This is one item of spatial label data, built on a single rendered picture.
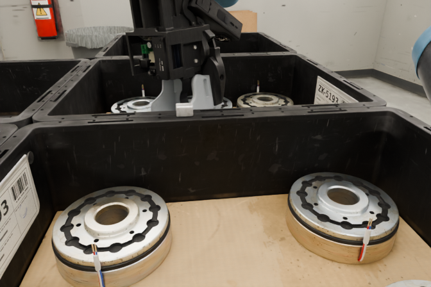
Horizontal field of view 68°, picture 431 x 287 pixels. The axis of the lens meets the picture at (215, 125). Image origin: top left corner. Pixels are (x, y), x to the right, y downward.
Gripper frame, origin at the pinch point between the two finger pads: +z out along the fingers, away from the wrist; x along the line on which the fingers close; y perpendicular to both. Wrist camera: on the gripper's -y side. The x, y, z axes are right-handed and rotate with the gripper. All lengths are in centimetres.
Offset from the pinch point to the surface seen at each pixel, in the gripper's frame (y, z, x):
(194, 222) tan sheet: 12.0, 4.9, 9.3
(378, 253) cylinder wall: 5.9, 5.2, 25.5
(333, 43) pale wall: -342, 38, -99
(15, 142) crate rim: 22.4, -6.2, -1.1
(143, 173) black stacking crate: 12.9, 0.3, 3.3
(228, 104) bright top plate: -12.0, 0.7, -3.5
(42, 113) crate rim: 17.5, -6.6, -6.2
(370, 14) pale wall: -376, 10, -71
